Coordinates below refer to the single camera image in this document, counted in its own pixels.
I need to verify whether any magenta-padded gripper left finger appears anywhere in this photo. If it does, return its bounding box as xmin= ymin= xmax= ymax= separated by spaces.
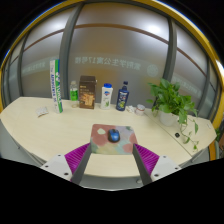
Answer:
xmin=40 ymin=142 xmax=93 ymax=186

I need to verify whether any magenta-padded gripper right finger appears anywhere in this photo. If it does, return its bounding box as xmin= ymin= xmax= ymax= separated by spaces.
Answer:
xmin=132 ymin=143 xmax=183 ymax=186

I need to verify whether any blue and black computer mouse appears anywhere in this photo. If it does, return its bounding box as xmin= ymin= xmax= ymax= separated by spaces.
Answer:
xmin=107 ymin=128 xmax=121 ymax=143

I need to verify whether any floral pastel mouse pad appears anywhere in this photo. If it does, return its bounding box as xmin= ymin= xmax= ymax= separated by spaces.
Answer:
xmin=89 ymin=123 xmax=138 ymax=155

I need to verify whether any small white red-print cup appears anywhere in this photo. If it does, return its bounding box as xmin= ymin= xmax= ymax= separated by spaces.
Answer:
xmin=134 ymin=103 xmax=146 ymax=117

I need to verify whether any white plastic snack packet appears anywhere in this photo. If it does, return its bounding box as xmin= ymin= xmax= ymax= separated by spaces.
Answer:
xmin=35 ymin=106 xmax=50 ymax=118

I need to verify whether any green potted plant white pot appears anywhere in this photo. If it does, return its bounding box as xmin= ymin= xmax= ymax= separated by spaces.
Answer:
xmin=145 ymin=78 xmax=200 ymax=153

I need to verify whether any crumpled white tissue packet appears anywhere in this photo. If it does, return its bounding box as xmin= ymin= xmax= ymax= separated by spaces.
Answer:
xmin=125 ymin=105 xmax=137 ymax=114

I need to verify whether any clear green-label water bottle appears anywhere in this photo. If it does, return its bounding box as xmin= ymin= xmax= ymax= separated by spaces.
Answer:
xmin=69 ymin=80 xmax=80 ymax=109

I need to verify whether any brown cardboard box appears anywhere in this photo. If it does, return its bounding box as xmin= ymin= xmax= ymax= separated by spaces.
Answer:
xmin=78 ymin=75 xmax=98 ymax=110

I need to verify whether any dark blue shampoo bottle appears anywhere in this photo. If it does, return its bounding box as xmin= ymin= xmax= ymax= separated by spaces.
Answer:
xmin=115 ymin=80 xmax=130 ymax=112

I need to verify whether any white blue-capped lotion bottle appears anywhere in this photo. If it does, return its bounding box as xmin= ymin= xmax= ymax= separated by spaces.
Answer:
xmin=100 ymin=82 xmax=114 ymax=111

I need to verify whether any white and green shuttlecock tube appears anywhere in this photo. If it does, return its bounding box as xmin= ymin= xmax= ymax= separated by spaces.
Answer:
xmin=49 ymin=58 xmax=64 ymax=114

